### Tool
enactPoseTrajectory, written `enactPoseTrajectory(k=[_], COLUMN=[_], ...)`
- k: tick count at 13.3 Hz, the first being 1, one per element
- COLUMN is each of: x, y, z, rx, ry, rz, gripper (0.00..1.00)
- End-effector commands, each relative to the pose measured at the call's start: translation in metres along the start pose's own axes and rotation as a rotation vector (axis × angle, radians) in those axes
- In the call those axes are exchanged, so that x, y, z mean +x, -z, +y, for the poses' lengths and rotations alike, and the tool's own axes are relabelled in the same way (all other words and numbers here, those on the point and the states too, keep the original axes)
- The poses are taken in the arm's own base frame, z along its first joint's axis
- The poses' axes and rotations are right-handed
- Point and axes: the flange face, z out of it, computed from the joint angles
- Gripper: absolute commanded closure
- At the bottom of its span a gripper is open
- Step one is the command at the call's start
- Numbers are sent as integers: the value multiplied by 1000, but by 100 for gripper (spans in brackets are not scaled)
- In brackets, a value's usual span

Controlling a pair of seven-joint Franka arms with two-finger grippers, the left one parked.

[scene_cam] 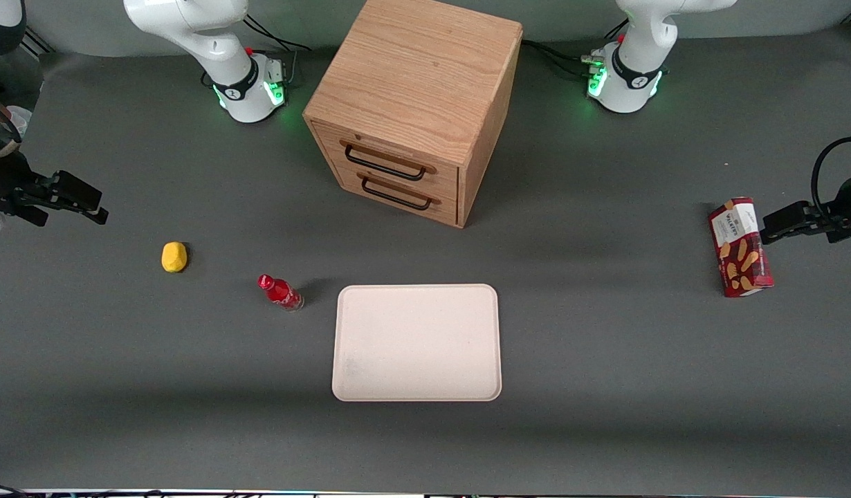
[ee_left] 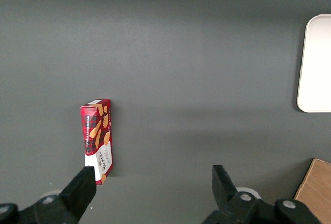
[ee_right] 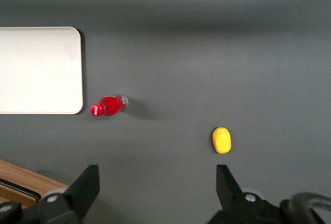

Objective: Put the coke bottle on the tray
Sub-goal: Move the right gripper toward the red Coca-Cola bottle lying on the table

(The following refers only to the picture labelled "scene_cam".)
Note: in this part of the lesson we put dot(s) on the red coke bottle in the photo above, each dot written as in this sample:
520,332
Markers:
281,293

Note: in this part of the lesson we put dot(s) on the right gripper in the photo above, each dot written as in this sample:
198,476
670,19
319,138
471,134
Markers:
3,185

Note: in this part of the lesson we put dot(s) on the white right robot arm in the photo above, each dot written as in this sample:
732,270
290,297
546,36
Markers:
218,41

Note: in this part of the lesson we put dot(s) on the wooden drawer front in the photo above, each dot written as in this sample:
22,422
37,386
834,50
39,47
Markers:
447,211
446,181

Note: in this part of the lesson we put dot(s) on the wooden drawer cabinet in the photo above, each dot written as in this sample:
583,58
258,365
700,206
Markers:
418,69

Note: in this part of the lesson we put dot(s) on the beige plastic tray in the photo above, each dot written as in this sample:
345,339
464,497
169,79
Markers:
425,346

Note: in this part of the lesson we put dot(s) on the yellow lemon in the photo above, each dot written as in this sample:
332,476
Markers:
174,257

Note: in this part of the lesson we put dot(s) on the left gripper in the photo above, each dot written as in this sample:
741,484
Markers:
847,209

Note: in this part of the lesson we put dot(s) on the red cookie box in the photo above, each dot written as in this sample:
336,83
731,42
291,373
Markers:
740,263

